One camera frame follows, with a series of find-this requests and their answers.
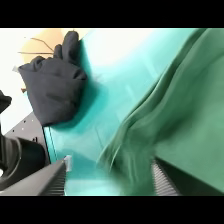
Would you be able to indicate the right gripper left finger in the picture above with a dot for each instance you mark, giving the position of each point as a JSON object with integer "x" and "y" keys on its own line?
{"x": 43, "y": 181}

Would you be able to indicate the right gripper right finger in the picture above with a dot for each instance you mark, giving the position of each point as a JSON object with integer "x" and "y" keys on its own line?
{"x": 165, "y": 183}

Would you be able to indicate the green shirt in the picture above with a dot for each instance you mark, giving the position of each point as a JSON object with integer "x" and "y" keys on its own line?
{"x": 186, "y": 100}

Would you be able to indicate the black garment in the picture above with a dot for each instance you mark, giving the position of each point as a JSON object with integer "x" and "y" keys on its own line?
{"x": 53, "y": 90}

